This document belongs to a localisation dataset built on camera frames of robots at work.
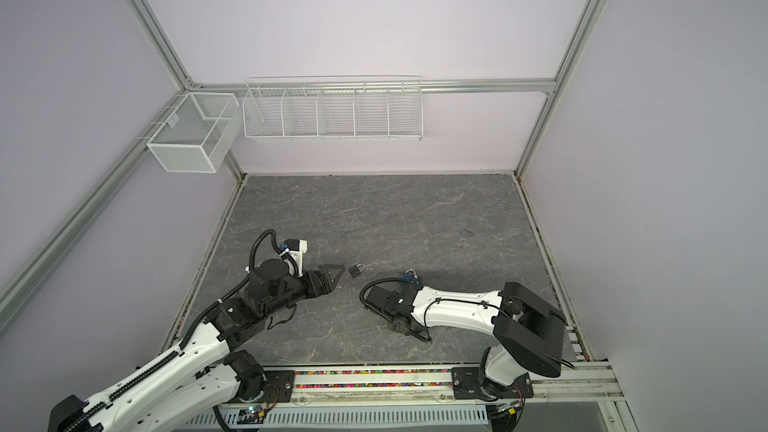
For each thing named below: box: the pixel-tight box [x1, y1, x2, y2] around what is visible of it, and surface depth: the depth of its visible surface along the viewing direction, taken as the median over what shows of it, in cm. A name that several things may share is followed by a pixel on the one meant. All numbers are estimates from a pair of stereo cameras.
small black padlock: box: [348, 263, 365, 278], surface depth 96 cm
